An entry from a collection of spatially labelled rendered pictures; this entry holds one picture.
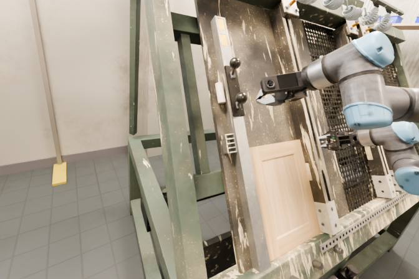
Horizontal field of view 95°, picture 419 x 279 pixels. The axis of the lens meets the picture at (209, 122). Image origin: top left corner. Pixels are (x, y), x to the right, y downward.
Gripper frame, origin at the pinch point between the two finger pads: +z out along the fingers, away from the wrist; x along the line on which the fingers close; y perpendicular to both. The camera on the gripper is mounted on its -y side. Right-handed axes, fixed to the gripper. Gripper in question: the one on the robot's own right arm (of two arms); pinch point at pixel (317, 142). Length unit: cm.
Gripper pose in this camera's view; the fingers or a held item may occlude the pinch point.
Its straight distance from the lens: 108.0
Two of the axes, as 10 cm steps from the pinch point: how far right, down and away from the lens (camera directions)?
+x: 1.5, 9.8, -1.5
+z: -4.5, 2.0, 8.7
